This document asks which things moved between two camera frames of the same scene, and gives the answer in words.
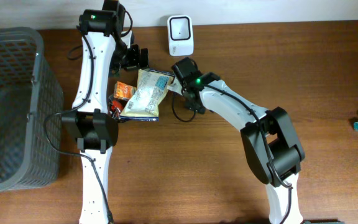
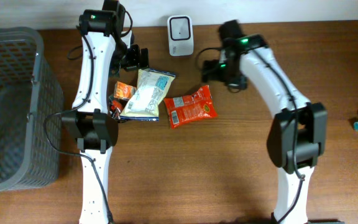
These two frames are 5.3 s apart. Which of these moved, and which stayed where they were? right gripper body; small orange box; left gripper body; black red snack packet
Moved: right gripper body
Stayed: small orange box; left gripper body; black red snack packet
